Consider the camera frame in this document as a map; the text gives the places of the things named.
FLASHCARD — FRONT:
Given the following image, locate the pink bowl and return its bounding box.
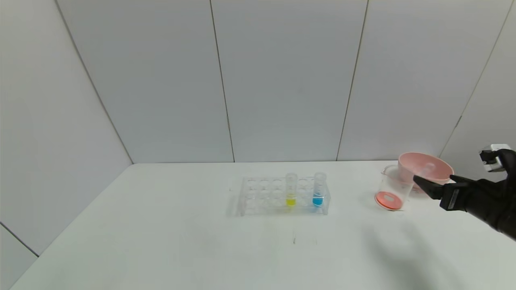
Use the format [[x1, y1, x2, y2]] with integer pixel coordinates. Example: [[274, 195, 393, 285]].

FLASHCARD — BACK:
[[398, 152, 454, 191]]

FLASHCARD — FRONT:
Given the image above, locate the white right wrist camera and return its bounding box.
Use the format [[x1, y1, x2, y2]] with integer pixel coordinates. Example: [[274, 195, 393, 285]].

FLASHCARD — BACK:
[[479, 144, 512, 173]]

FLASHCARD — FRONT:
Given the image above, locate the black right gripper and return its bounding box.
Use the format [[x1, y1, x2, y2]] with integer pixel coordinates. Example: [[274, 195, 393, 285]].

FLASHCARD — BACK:
[[413, 174, 499, 225]]

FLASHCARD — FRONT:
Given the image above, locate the test tube with red pigment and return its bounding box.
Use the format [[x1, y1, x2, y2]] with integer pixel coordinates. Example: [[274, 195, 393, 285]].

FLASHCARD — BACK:
[[415, 161, 437, 178]]

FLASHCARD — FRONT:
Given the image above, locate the clear acrylic test tube rack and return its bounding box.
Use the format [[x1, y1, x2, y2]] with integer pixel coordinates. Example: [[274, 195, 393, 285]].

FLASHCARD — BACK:
[[236, 175, 331, 217]]

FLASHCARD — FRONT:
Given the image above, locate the test tube with blue pigment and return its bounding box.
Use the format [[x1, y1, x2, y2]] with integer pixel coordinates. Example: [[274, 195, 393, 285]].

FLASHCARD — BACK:
[[312, 172, 326, 208]]

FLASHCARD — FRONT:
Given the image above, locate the clear glass beaker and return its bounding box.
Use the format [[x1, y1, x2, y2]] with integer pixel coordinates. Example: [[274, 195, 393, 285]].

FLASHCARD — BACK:
[[375, 164, 416, 211]]

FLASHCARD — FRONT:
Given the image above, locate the test tube with yellow pigment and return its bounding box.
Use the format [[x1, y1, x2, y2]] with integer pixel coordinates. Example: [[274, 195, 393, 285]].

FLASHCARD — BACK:
[[285, 173, 298, 207]]

